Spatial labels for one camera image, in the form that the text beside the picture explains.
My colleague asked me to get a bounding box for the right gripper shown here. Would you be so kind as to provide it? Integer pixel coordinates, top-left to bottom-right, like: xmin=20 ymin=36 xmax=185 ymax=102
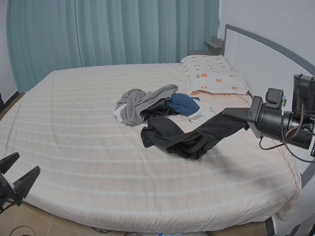
xmin=223 ymin=96 xmax=315 ymax=149

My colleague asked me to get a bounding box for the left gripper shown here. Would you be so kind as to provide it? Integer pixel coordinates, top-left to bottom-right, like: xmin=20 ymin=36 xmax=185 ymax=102
xmin=0 ymin=152 xmax=40 ymax=207

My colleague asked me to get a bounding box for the black T-shirt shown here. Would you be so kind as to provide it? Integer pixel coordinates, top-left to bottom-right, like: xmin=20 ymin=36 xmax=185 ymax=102
xmin=141 ymin=110 xmax=249 ymax=160

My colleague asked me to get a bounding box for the bed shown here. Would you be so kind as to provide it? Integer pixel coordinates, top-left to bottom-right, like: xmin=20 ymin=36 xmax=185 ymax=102
xmin=0 ymin=24 xmax=315 ymax=233

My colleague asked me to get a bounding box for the pile of clothes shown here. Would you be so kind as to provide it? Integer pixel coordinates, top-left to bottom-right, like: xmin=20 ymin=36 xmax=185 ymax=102
xmin=113 ymin=84 xmax=216 ymax=128

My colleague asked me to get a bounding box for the white printed pillow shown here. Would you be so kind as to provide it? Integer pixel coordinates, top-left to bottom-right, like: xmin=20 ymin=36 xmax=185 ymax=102
xmin=181 ymin=54 xmax=251 ymax=95

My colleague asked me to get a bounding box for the grey bedside table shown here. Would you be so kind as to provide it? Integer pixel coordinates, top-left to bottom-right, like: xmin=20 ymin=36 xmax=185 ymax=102
xmin=189 ymin=35 xmax=225 ymax=56

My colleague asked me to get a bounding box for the blue-green curtain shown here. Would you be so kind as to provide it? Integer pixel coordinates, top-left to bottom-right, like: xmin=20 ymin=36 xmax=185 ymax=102
xmin=75 ymin=0 xmax=221 ymax=67
xmin=6 ymin=0 xmax=82 ymax=93

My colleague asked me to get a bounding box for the black cable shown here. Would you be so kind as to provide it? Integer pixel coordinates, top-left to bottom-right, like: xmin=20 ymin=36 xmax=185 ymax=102
xmin=259 ymin=136 xmax=315 ymax=163

